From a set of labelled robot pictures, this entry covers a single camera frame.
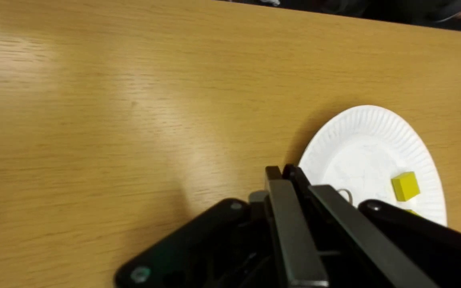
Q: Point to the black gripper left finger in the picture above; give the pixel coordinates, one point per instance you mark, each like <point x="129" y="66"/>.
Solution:
<point x="302" y="262"/>

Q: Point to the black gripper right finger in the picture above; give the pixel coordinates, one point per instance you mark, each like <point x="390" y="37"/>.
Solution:
<point x="350" y="250"/>

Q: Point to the yellow block upper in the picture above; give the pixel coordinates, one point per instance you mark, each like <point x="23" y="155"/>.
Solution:
<point x="406" y="186"/>

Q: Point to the rubber band on plate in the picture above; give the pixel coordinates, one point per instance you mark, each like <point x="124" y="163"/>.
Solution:
<point x="347" y="195"/>

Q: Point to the white paper plate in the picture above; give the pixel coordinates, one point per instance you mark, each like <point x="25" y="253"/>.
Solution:
<point x="363" y="149"/>

